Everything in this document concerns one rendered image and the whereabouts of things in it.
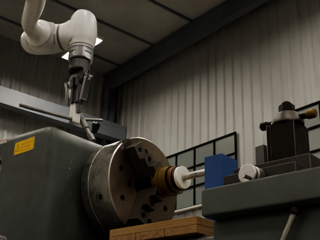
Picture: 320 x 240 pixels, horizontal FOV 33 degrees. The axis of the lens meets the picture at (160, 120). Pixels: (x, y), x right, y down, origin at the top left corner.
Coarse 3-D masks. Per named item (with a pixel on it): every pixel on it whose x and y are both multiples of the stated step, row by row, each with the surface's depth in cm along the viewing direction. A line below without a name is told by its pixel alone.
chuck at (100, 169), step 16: (112, 144) 170; (144, 144) 174; (96, 160) 166; (112, 160) 161; (128, 160) 166; (160, 160) 178; (96, 176) 162; (112, 176) 160; (128, 176) 165; (96, 192) 161; (112, 192) 158; (128, 192) 163; (96, 208) 162; (112, 208) 158; (128, 208) 161; (160, 208) 172; (112, 224) 161
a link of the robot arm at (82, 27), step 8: (72, 16) 198; (80, 16) 196; (88, 16) 197; (64, 24) 197; (72, 24) 195; (80, 24) 194; (88, 24) 195; (96, 24) 200; (64, 32) 195; (72, 32) 194; (80, 32) 193; (88, 32) 194; (96, 32) 198; (64, 40) 196; (72, 40) 194; (80, 40) 193; (88, 40) 194; (96, 40) 198; (64, 48) 198
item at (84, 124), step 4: (80, 116) 187; (80, 120) 187; (84, 120) 187; (80, 124) 187; (84, 124) 186; (84, 128) 185; (88, 128) 186; (88, 132) 185; (88, 136) 184; (92, 136) 184; (92, 140) 184
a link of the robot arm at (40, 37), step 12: (36, 0) 165; (24, 12) 177; (36, 12) 173; (24, 24) 184; (36, 24) 186; (48, 24) 196; (24, 36) 200; (36, 36) 193; (48, 36) 195; (24, 48) 202; (36, 48) 197; (48, 48) 197; (60, 48) 199
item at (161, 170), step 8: (160, 168) 164; (168, 168) 162; (152, 176) 165; (160, 176) 160; (168, 176) 159; (152, 184) 163; (160, 184) 160; (168, 184) 159; (160, 192) 161; (168, 192) 161; (176, 192) 162
